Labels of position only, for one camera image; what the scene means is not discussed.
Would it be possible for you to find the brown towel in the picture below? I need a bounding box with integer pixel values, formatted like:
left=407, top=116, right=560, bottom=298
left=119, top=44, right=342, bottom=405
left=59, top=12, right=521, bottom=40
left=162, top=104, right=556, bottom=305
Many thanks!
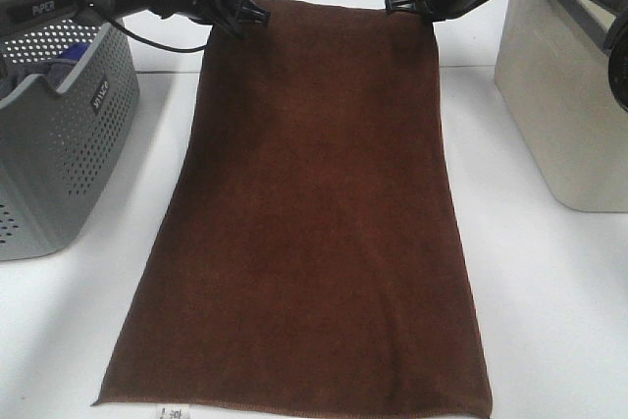
left=98, top=0, right=493, bottom=418

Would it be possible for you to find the beige plastic basket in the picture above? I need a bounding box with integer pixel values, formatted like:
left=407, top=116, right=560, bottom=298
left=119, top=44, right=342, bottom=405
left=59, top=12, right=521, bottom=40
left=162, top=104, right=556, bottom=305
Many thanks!
left=495, top=0, right=627, bottom=212

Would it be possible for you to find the blue cloth in basket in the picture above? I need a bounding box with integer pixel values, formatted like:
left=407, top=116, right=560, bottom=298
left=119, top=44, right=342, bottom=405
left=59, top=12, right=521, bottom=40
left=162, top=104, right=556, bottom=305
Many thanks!
left=58, top=42, right=90, bottom=62

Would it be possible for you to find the grey cloth in basket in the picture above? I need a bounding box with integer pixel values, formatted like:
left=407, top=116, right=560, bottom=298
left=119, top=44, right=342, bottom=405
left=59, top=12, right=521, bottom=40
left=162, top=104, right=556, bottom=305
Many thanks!
left=1, top=59, right=76, bottom=99

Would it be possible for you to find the grey perforated plastic basket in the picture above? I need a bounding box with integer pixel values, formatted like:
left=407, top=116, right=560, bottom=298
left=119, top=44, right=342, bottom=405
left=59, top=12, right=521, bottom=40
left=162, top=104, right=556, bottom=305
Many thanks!
left=1, top=20, right=139, bottom=261

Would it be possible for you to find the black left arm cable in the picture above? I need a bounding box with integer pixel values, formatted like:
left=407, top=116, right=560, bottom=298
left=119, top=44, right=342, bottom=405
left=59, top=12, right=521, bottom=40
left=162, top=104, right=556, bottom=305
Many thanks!
left=19, top=0, right=246, bottom=54

